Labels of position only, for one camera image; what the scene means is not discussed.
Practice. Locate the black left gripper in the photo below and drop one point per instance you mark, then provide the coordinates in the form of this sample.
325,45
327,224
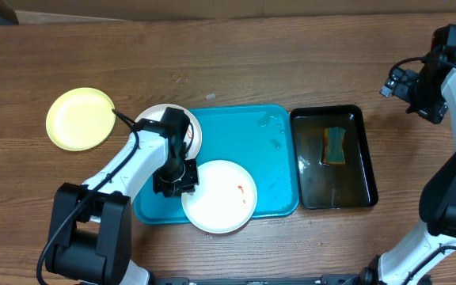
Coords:
189,185

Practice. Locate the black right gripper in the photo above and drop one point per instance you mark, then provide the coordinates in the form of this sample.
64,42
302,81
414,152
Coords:
402,89

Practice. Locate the white plate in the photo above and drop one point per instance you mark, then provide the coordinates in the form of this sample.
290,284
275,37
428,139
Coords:
224,200

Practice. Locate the yellow plate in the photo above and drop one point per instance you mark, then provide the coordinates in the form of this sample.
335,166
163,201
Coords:
80,119

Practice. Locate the yellow green sponge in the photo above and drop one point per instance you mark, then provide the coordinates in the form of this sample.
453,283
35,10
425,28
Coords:
333,146

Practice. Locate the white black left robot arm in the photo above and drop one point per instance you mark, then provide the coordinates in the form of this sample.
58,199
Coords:
90,230

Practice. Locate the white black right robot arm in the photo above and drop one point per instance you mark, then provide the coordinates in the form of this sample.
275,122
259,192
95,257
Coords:
434,237

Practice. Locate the teal plastic tray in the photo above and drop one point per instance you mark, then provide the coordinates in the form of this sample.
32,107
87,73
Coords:
258,138

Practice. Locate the black water tray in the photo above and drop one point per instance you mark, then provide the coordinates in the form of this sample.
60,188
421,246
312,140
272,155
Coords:
333,186

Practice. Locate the pink plate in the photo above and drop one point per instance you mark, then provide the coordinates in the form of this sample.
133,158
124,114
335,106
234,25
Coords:
194,134

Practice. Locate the brown cardboard panel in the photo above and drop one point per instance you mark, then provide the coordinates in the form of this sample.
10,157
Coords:
137,10

